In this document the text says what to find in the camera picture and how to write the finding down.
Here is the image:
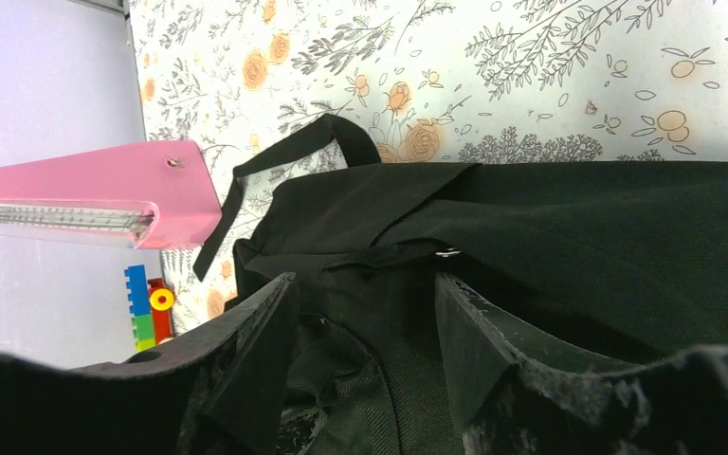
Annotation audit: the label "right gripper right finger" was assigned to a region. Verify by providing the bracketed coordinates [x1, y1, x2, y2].
[435, 274, 728, 454]

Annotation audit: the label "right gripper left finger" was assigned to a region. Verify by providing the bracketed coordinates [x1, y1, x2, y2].
[0, 273, 299, 454]

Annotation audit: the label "black student backpack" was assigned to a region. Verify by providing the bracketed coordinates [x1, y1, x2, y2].
[193, 115, 728, 454]

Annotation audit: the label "colourful toy blocks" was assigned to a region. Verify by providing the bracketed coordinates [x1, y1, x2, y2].
[123, 264, 175, 352]

